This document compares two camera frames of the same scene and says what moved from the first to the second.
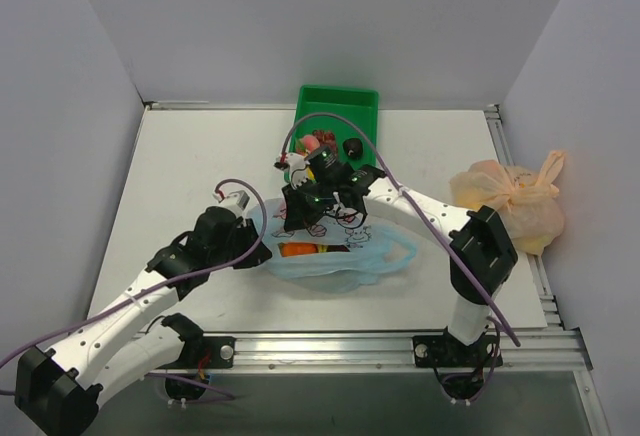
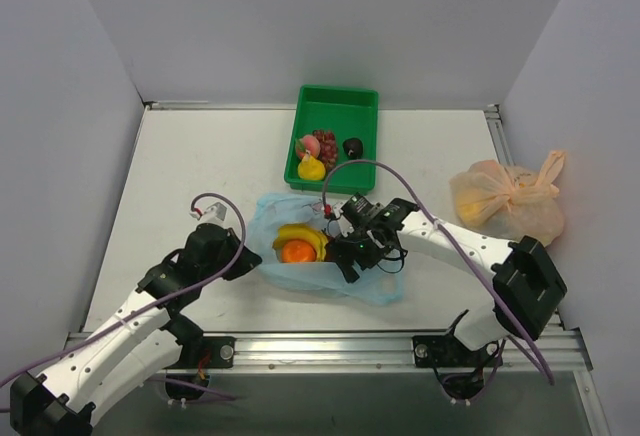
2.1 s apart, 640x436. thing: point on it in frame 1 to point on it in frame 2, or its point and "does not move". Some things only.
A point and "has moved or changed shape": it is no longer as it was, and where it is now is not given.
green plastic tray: x=359 y=106 does not move
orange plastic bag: x=526 y=202 does not move
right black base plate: x=447 y=350 does not move
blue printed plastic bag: x=374 y=249 has moved or changed shape
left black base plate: x=204 y=352 does not move
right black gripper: x=298 y=207 to x=344 y=254
